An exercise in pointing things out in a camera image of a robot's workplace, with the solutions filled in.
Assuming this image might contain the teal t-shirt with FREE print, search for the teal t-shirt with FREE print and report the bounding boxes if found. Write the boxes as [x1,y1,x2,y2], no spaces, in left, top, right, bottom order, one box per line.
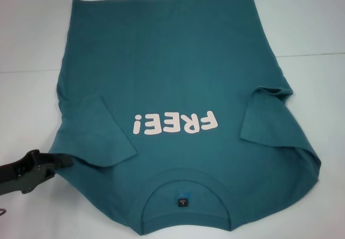
[50,0,323,231]

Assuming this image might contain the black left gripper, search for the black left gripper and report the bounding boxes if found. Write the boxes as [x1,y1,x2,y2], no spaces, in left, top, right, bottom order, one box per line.
[0,149,75,196]

